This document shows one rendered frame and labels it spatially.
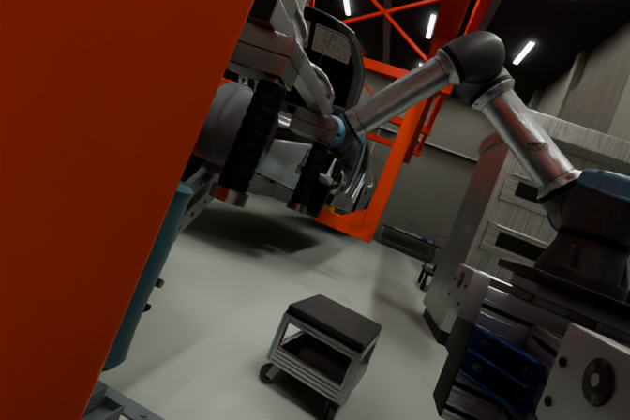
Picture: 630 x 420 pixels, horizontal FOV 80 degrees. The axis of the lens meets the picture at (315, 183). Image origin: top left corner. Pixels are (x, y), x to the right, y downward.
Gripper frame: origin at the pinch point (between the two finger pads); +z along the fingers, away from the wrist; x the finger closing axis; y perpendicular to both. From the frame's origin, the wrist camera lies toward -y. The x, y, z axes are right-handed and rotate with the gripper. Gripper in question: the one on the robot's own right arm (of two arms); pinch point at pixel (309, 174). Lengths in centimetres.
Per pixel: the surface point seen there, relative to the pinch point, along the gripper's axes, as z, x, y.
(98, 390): 0, -26, -60
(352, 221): -344, -18, -16
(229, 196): 36.1, 1.0, -7.2
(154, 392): -42, -31, -83
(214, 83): 61, 9, -1
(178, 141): 62, 9, -4
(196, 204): 1.0, -20.6, -15.0
